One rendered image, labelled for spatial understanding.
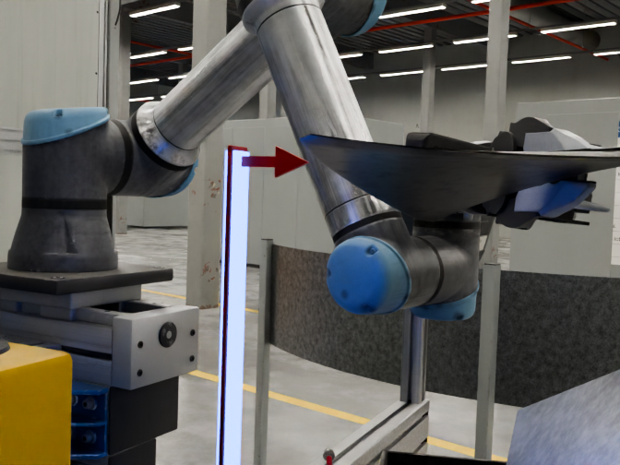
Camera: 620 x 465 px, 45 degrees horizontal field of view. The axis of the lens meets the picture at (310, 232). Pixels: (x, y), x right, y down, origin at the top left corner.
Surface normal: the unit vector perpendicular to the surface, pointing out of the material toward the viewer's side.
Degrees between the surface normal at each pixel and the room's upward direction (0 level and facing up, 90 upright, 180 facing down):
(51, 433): 90
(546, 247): 90
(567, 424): 55
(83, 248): 73
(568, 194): 117
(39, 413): 90
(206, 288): 90
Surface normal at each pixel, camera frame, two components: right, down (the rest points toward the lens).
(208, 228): 0.75, 0.06
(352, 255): -0.62, 0.03
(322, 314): -0.80, 0.00
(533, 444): -0.79, -0.59
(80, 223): 0.57, -0.24
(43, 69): 0.90, 0.05
